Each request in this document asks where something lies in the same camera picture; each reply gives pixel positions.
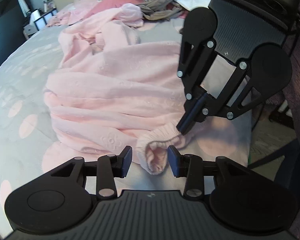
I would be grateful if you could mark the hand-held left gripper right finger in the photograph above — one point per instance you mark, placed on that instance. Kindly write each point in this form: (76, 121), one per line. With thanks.
(173, 162)

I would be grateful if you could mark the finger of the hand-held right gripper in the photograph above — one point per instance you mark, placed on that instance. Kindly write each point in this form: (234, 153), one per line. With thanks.
(187, 120)
(215, 107)

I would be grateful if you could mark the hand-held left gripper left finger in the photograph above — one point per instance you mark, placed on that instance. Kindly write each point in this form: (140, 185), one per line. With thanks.
(127, 161)

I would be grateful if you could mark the pink fleece pajama pants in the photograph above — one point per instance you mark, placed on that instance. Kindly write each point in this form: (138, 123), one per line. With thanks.
(102, 92)

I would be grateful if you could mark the taupe garment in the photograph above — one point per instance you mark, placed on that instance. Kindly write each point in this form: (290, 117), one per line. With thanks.
(160, 7)

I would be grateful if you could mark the lilac sheer garment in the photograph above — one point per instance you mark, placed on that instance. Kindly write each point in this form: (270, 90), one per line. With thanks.
(131, 15)

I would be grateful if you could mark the rose pink cloth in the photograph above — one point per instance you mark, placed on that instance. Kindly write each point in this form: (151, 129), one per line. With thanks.
(107, 3)

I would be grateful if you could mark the grey pink-dotted bed cover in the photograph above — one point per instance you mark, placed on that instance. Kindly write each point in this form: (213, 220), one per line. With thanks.
(20, 67)

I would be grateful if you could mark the light pink pillow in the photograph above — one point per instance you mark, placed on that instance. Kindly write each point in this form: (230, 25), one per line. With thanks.
(77, 8)

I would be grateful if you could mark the salmon printed pillow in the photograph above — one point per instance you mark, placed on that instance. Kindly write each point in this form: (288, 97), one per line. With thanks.
(58, 19)

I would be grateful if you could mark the white nightstand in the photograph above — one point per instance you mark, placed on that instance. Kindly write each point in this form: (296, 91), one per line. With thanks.
(40, 25)

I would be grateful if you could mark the white tissue box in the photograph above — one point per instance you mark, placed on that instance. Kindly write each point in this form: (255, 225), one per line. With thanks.
(35, 15)

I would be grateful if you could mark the black wardrobe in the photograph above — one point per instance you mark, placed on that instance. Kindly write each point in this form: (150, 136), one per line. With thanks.
(5, 17)

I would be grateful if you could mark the picture frame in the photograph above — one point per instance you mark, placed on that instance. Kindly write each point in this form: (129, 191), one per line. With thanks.
(49, 3)

